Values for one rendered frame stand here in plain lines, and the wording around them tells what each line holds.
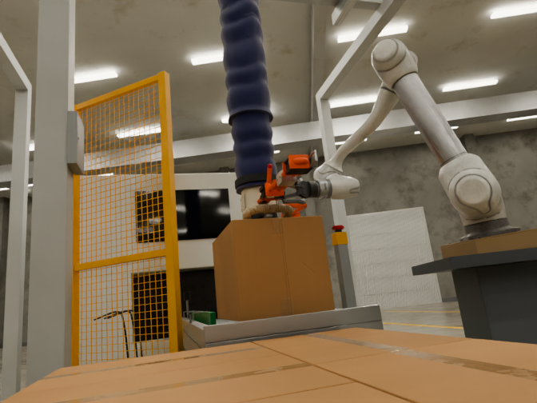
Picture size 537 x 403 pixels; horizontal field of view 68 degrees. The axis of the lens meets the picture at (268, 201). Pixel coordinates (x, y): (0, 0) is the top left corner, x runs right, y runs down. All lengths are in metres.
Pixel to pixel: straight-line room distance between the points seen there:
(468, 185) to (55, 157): 1.94
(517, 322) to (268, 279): 0.89
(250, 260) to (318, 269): 0.29
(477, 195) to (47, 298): 1.91
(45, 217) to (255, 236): 1.13
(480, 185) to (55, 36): 2.30
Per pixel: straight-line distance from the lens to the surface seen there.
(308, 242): 1.69
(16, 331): 4.49
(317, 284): 1.69
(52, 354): 2.22
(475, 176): 1.46
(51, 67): 2.61
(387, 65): 1.65
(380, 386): 0.65
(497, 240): 1.56
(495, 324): 1.62
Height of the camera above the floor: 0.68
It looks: 14 degrees up
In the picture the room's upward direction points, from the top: 6 degrees counter-clockwise
